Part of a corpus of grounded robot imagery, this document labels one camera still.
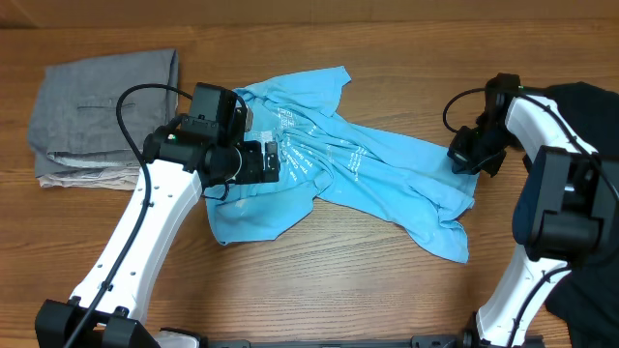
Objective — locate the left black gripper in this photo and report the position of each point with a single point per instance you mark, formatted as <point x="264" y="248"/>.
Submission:
<point x="253" y="169"/>

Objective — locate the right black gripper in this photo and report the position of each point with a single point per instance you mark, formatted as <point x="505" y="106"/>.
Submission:
<point x="457" y="152"/>

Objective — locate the light blue t-shirt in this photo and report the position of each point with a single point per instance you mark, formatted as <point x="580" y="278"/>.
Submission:
<point x="397" y="178"/>

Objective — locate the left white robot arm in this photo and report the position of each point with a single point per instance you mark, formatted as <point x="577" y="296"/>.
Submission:
<point x="200" y="149"/>

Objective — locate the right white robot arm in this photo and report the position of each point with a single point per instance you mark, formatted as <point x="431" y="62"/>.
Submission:
<point x="531" y="121"/>

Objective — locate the folded grey trousers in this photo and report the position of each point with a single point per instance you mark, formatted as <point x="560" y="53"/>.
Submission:
<point x="74" y="131"/>

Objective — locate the black garment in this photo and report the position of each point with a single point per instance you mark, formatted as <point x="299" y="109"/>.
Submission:
<point x="572" y="204"/>

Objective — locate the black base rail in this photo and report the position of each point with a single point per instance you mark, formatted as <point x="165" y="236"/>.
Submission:
<point x="329" y="343"/>

